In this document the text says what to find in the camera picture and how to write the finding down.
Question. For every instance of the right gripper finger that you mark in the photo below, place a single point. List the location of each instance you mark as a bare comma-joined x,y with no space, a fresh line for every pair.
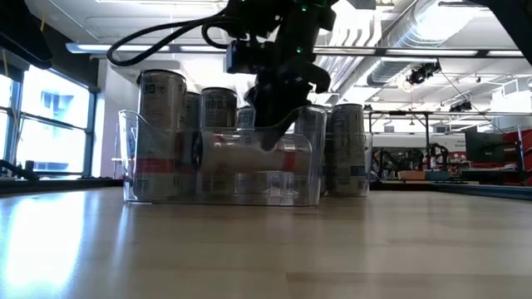
320,79
274,108

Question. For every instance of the large bright window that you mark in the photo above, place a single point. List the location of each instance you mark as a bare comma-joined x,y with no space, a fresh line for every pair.
54,124

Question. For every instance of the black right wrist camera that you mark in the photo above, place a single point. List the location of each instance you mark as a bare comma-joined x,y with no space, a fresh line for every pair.
245,56

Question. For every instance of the silver ceiling duct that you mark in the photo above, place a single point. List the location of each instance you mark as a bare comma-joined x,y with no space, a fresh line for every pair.
415,33

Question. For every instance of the black background robot arm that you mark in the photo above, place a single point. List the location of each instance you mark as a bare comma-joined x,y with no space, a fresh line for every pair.
388,162
437,154

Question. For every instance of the red tool cabinet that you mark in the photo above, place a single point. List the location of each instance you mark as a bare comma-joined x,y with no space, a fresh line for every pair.
525,145

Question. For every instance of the black computer monitor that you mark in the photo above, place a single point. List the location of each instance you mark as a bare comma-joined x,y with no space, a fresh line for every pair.
484,147

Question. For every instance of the long ceiling light strip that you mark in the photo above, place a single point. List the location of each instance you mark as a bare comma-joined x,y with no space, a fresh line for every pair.
432,52
91,47
505,53
195,48
345,50

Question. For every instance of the black track spotlight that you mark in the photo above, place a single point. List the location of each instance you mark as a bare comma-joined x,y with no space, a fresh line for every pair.
422,74
461,106

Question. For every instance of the black frame background table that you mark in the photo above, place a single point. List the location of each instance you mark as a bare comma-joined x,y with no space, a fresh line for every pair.
427,128

